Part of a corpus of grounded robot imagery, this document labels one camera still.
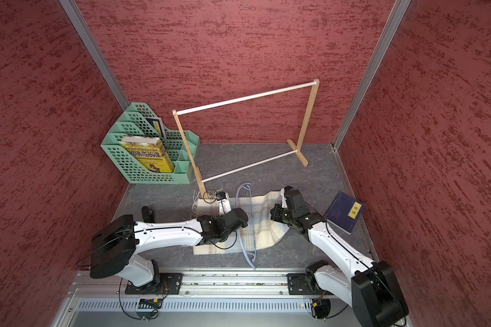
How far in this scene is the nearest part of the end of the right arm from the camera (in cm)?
61

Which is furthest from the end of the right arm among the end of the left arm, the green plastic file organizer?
the green plastic file organizer

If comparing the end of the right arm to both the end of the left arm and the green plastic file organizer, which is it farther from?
the green plastic file organizer

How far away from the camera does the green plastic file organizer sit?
0.87 meters
